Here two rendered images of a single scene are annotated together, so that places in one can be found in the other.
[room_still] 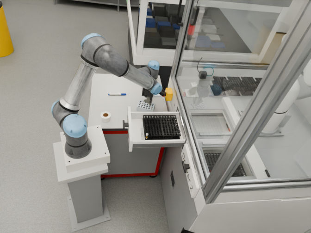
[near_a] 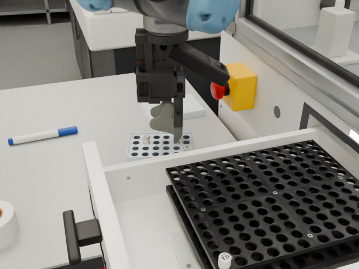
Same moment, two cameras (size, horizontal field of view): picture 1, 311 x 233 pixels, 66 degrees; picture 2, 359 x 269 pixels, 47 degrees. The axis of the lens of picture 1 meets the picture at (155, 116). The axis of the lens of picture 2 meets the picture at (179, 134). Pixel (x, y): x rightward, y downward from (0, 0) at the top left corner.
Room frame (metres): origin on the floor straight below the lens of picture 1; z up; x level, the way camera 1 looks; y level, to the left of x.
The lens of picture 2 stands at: (0.68, 0.09, 1.22)
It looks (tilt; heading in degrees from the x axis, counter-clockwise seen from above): 32 degrees down; 356
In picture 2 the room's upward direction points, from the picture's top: straight up
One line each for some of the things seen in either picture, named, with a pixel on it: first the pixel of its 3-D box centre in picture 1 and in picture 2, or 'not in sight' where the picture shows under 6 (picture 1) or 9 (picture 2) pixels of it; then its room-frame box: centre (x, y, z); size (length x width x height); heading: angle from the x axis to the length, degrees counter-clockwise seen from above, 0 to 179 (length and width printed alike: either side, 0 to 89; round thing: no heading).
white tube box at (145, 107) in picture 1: (146, 106); (161, 152); (1.32, 0.08, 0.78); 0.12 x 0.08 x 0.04; 87
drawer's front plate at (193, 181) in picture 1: (189, 169); not in sight; (0.78, -0.24, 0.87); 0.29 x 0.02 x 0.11; 15
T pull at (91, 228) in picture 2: (125, 124); (83, 233); (0.99, 0.17, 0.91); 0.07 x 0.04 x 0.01; 15
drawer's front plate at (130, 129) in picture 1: (129, 128); (111, 248); (1.00, 0.15, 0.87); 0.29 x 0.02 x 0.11; 15
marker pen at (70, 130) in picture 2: (117, 94); (43, 135); (1.41, 0.33, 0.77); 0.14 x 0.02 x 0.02; 107
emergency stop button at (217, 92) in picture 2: not in sight; (219, 88); (1.39, -0.03, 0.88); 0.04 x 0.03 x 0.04; 15
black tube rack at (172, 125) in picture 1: (160, 128); (272, 212); (1.05, -0.05, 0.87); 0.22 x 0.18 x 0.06; 105
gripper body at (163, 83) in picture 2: (149, 88); (162, 64); (1.33, 0.08, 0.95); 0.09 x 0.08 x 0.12; 87
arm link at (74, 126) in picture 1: (75, 128); not in sight; (0.81, 0.41, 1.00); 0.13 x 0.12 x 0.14; 45
